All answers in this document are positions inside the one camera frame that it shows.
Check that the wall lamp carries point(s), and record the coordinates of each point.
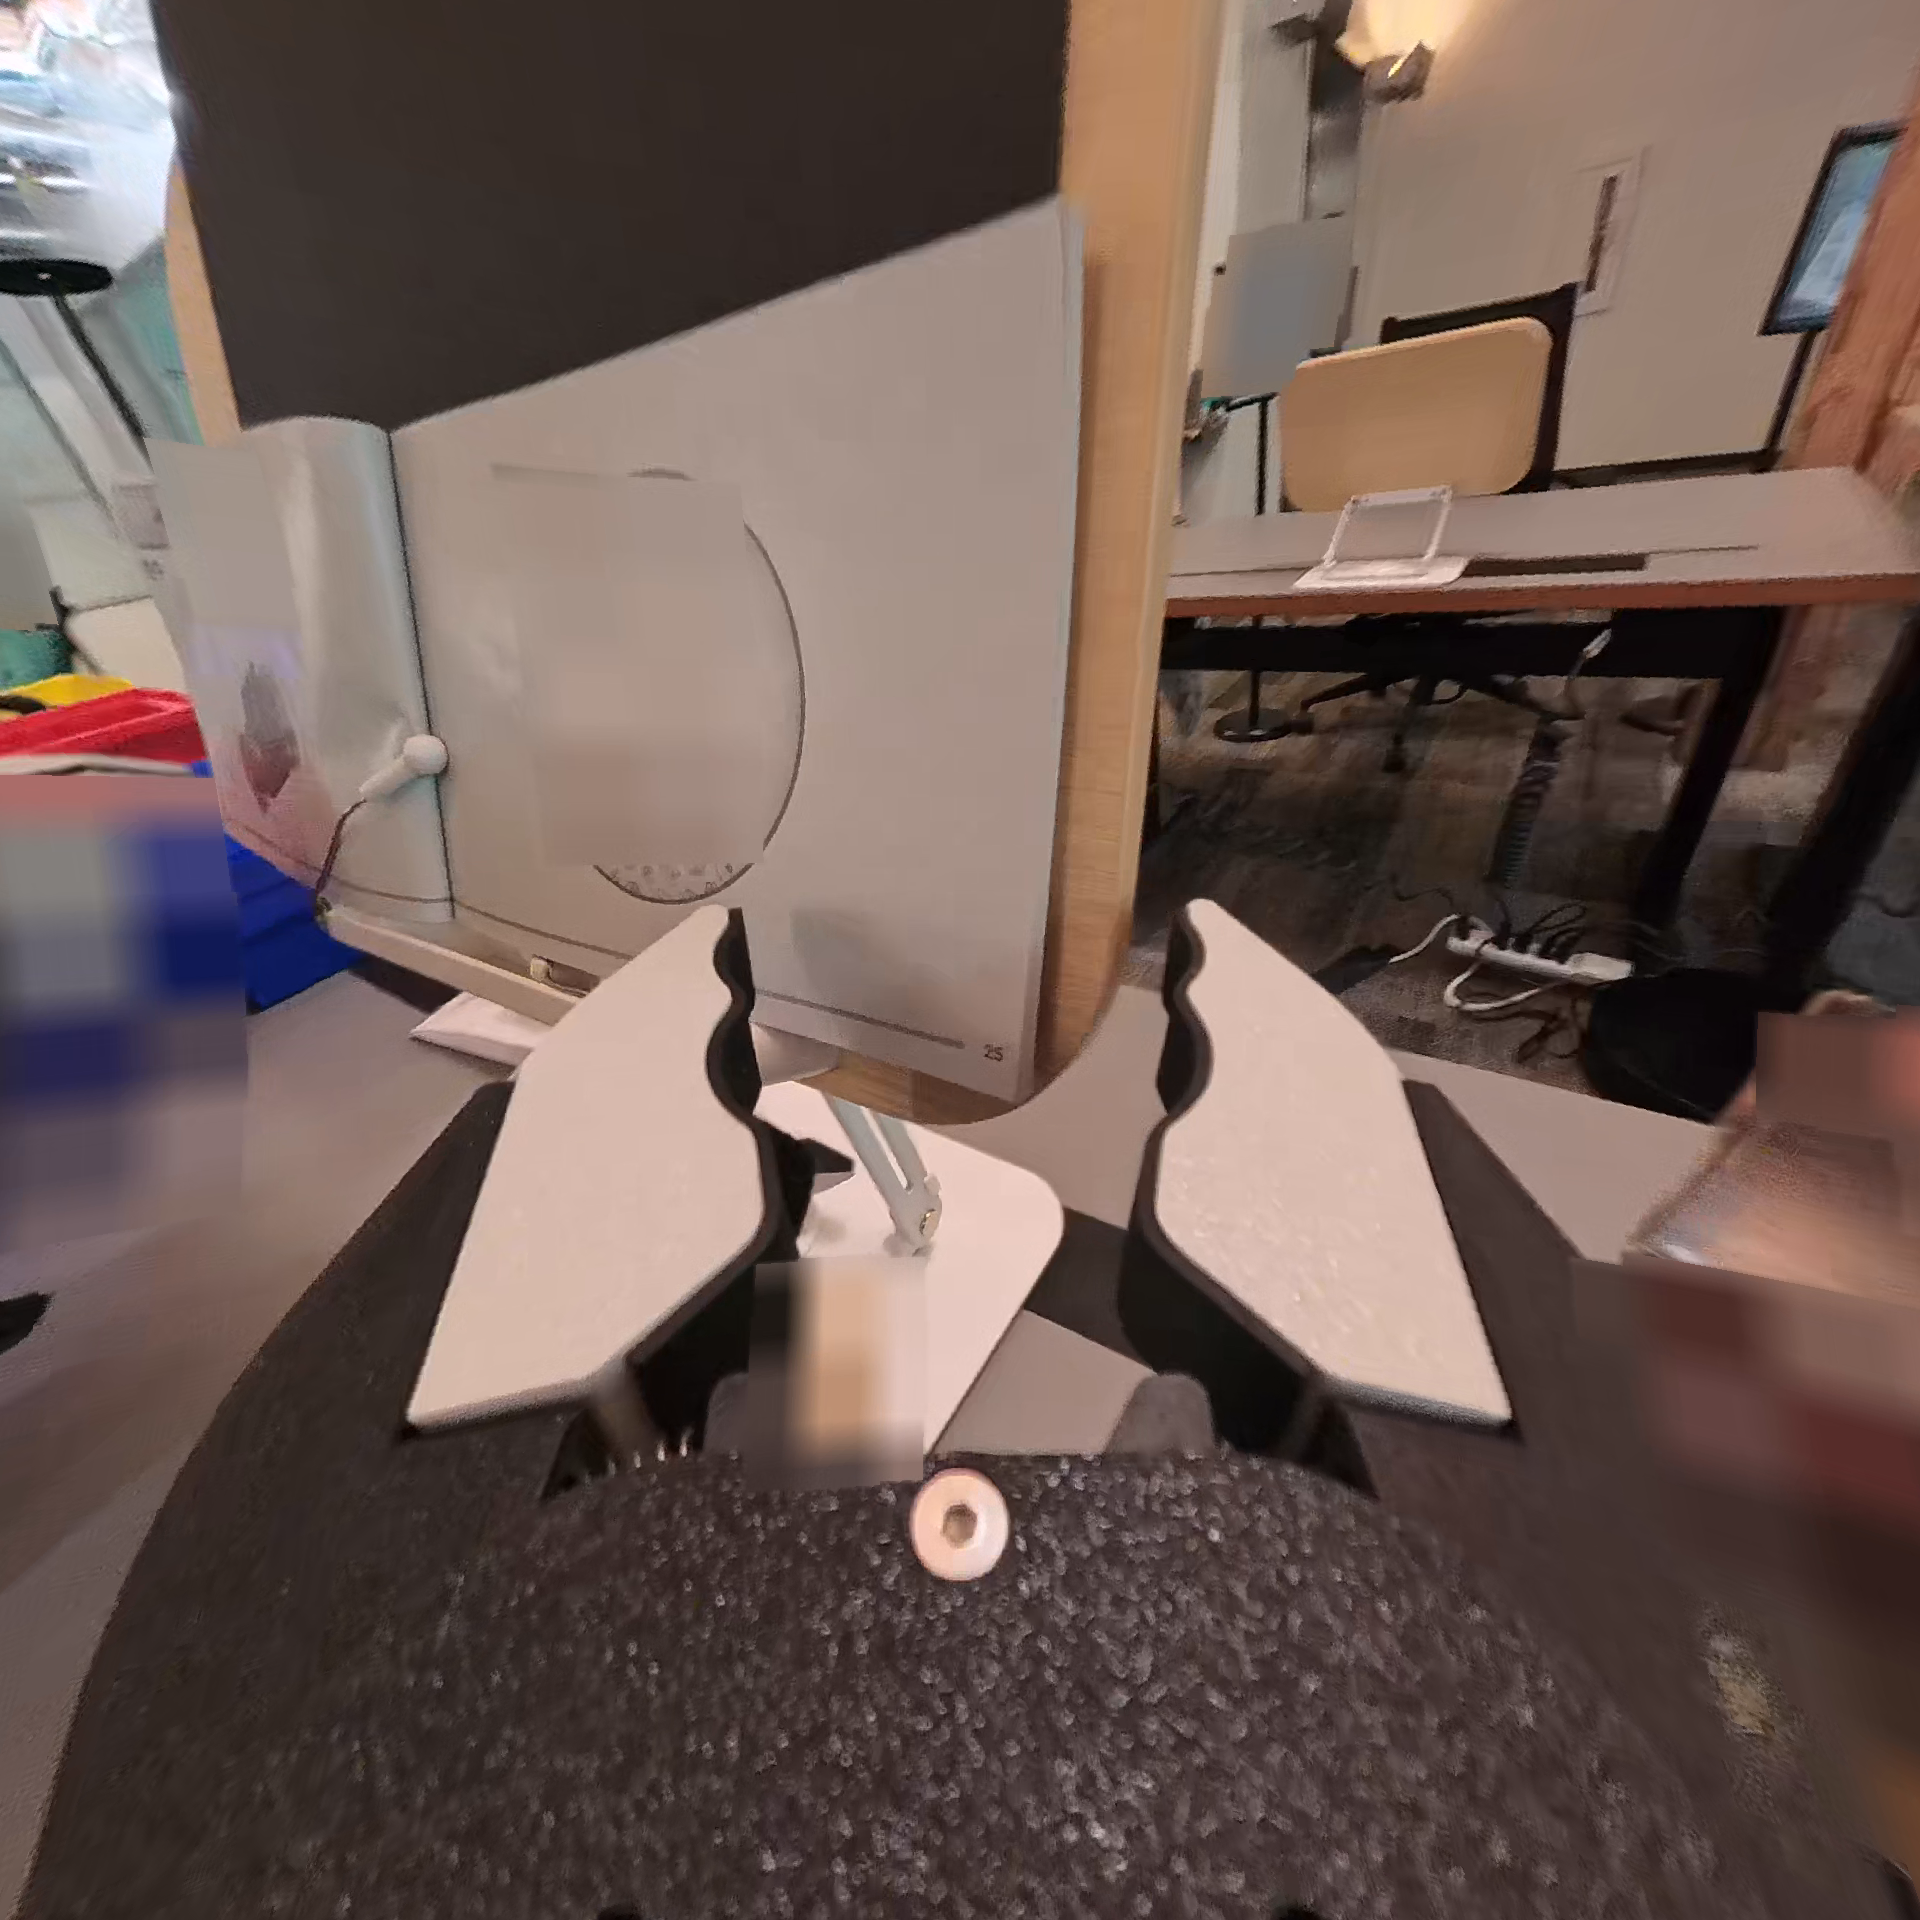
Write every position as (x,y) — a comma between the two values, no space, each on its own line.
(1387,36)

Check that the black waste bin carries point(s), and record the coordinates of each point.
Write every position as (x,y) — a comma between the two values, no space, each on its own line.
(1673,1043)

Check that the red plastic bin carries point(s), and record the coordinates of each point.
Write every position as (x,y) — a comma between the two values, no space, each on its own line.
(105,733)

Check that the framed wall screen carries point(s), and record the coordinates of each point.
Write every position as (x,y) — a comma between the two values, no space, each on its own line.
(1837,224)

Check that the white power strip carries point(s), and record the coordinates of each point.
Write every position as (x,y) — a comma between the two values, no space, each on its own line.
(1529,954)

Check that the blue plastic bin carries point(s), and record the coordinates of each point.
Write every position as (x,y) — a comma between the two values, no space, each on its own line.
(293,931)

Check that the long dark table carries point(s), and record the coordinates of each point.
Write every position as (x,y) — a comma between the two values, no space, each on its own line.
(1574,540)

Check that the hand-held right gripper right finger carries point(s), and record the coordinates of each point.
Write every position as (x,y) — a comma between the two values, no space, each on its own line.
(1318,1201)

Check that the grey desk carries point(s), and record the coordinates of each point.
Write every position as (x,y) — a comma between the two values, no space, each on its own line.
(346,1078)

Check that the yellow plastic bin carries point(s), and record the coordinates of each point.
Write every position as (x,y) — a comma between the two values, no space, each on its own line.
(76,693)

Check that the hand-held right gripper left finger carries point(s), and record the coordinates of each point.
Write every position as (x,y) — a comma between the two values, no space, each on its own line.
(598,1185)

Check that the clear acrylic stand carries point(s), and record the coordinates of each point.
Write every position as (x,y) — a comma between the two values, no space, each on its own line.
(1381,566)

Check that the tan office chair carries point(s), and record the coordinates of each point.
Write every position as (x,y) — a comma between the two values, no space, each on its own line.
(1410,412)

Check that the wooden white book stand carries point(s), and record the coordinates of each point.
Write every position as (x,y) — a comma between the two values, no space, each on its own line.
(1140,451)

